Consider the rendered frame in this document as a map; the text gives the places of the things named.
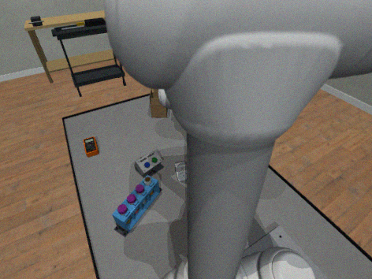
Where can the white key housing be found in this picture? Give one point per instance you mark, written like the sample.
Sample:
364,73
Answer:
149,164

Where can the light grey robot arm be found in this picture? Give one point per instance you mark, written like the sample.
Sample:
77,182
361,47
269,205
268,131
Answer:
236,74

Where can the brown cardboard box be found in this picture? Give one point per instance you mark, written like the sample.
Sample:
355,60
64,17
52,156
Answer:
157,110

